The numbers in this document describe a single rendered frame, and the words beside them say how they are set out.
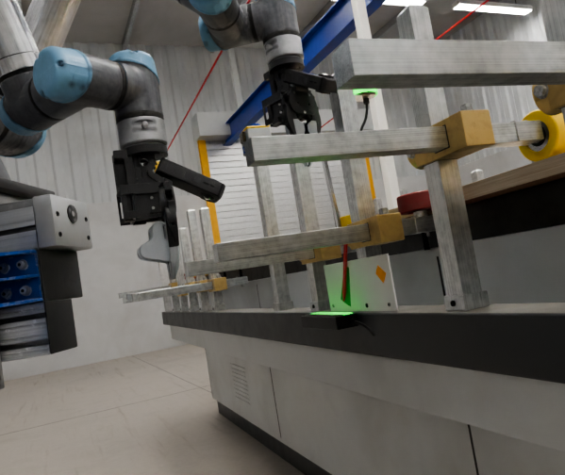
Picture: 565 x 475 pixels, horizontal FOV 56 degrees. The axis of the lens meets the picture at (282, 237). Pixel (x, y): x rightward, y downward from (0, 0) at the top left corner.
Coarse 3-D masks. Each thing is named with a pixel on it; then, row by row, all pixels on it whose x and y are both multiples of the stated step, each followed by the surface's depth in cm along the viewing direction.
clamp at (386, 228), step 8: (376, 216) 94; (384, 216) 94; (392, 216) 95; (400, 216) 96; (352, 224) 102; (368, 224) 97; (376, 224) 94; (384, 224) 94; (392, 224) 95; (400, 224) 95; (376, 232) 95; (384, 232) 94; (392, 232) 95; (400, 232) 95; (368, 240) 98; (376, 240) 95; (384, 240) 94; (392, 240) 94; (352, 248) 104
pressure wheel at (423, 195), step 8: (416, 192) 100; (424, 192) 100; (400, 200) 102; (408, 200) 100; (416, 200) 100; (424, 200) 99; (400, 208) 102; (408, 208) 100; (416, 208) 100; (424, 208) 100; (416, 216) 102; (424, 240) 102; (424, 248) 102
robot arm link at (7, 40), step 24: (0, 0) 81; (0, 24) 80; (24, 24) 83; (0, 48) 81; (24, 48) 82; (0, 72) 82; (24, 72) 82; (24, 96) 81; (24, 120) 84; (48, 120) 83
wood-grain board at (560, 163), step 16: (544, 160) 80; (560, 160) 78; (496, 176) 89; (512, 176) 86; (528, 176) 83; (544, 176) 80; (560, 176) 82; (464, 192) 97; (480, 192) 93; (496, 192) 91
